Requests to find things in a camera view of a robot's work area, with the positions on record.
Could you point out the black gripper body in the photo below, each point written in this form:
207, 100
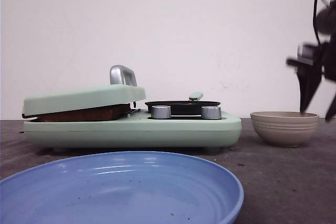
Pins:
320, 58

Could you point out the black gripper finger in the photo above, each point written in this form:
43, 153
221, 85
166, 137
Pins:
308, 84
331, 111

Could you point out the beige ribbed bowl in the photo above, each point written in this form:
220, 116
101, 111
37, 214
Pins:
287, 129

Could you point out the breakfast maker hinged lid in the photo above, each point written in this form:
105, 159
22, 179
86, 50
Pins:
122, 89

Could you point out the white bread slice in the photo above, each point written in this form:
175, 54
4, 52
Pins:
104, 113

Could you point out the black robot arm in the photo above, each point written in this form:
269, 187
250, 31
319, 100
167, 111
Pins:
324, 23

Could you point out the mint green breakfast maker base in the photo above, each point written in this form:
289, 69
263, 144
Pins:
136, 130

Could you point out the right silver control knob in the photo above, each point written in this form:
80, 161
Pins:
211, 113

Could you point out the silver control knob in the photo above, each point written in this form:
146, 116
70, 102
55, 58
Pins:
211, 113
161, 112

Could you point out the black frying pan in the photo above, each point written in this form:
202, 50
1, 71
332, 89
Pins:
192, 106

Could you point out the left silver control knob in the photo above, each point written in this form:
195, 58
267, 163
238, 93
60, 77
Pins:
161, 112

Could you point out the blue plate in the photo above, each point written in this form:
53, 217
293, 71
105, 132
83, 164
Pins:
123, 187

